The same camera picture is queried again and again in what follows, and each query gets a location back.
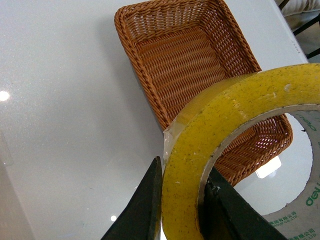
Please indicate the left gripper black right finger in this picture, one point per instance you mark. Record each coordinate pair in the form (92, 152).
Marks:
(227, 216)

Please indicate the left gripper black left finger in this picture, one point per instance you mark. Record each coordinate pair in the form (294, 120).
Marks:
(141, 218)

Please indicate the yellow tape roll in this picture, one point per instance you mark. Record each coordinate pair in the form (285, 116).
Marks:
(286, 190)

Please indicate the brown wicker basket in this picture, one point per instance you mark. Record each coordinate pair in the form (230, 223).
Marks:
(178, 48)

